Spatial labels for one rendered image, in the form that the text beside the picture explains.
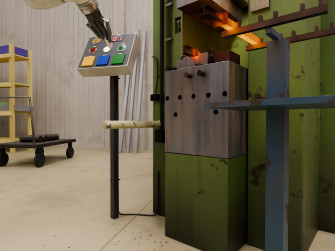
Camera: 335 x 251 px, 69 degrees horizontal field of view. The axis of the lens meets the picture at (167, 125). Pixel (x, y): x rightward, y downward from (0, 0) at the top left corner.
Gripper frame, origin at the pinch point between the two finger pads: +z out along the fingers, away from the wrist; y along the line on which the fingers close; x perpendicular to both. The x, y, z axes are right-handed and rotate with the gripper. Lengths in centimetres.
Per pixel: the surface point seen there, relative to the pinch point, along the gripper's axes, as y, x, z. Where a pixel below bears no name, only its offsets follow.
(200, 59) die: 49, -7, 11
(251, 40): 73, -20, -12
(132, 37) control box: 5.2, 18.4, 13.2
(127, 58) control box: 6.2, 0.3, 13.2
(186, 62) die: 41.7, -5.2, 13.8
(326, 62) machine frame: 118, 11, 37
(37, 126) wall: -427, 153, 378
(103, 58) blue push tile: -9.6, 1.0, 12.5
